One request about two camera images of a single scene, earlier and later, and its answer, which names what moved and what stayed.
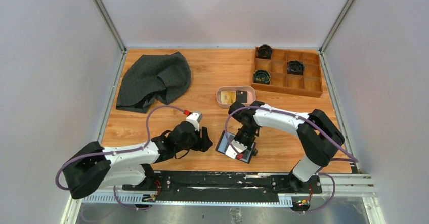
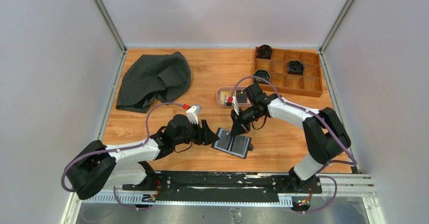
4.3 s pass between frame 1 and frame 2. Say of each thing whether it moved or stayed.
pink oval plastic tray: stayed
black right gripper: moved
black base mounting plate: stayed
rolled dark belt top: stayed
